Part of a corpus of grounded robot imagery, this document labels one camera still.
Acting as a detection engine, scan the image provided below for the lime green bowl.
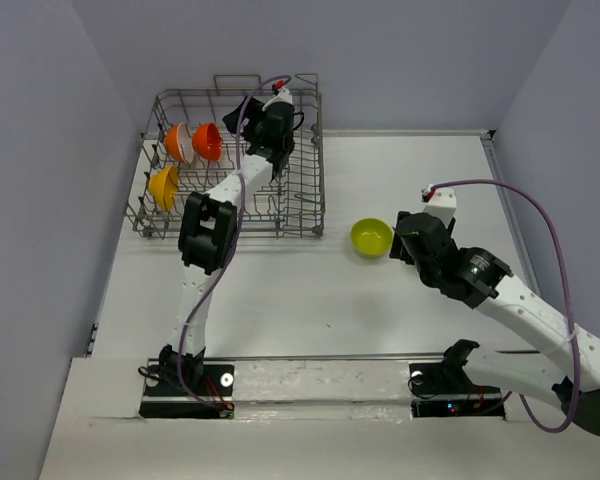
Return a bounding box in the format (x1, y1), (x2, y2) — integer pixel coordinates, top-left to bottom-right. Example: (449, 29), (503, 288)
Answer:
(350, 218), (393, 258)

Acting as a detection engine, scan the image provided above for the red orange bowl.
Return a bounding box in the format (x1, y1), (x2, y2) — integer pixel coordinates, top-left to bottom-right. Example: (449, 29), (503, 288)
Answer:
(192, 123), (223, 161)

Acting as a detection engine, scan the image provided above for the white bowl orange outside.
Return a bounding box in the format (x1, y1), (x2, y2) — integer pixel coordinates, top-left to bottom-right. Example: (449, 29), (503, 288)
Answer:
(163, 123), (195, 164)

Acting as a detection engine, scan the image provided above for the yellow bowl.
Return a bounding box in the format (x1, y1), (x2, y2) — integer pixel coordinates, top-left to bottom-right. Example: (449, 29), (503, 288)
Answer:
(148, 166), (179, 212)

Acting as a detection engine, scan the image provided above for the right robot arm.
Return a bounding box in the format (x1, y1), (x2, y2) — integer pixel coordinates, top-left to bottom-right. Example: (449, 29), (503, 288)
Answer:
(390, 211), (600, 437)

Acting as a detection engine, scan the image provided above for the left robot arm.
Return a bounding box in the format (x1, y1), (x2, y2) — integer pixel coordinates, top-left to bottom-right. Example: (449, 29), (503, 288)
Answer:
(158, 88), (299, 405)

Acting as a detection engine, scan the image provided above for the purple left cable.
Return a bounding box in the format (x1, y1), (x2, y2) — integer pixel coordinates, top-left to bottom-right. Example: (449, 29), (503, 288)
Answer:
(176, 74), (293, 414)

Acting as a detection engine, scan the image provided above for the purple cable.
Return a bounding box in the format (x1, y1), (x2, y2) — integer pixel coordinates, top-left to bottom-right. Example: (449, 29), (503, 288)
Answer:
(176, 74), (293, 414)
(429, 178), (581, 433)

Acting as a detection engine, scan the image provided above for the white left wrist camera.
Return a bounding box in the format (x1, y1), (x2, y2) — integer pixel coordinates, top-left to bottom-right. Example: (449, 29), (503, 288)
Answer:
(262, 87), (293, 111)

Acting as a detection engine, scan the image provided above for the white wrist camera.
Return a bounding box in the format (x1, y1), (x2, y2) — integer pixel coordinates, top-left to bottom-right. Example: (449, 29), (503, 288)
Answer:
(262, 87), (293, 111)
(422, 185), (457, 227)

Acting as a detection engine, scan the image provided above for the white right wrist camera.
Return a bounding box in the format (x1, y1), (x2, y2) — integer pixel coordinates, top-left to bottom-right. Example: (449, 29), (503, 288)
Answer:
(422, 185), (457, 227)

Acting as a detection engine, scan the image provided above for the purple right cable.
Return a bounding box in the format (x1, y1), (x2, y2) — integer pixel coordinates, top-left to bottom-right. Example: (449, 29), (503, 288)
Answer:
(429, 178), (581, 433)

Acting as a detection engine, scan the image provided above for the grey wire dish rack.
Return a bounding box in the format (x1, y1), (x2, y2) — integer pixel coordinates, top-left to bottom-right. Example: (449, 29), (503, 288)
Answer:
(125, 73), (326, 243)

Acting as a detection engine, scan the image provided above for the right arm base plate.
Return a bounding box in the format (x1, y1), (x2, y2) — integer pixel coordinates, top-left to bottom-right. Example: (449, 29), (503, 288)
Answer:
(407, 363), (506, 419)

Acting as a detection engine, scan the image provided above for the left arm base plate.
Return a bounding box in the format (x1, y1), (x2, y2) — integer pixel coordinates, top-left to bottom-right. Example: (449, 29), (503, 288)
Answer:
(137, 363), (235, 420)

